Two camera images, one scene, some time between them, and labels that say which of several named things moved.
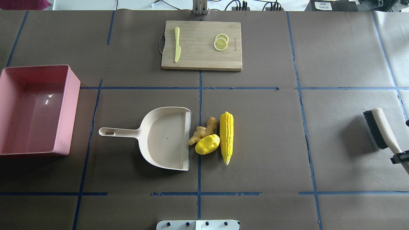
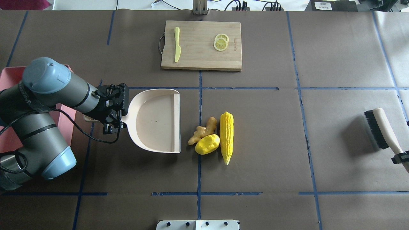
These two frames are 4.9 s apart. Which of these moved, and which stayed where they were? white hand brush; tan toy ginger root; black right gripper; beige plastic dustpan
Moved: beige plastic dustpan
Stayed: black right gripper; white hand brush; tan toy ginger root
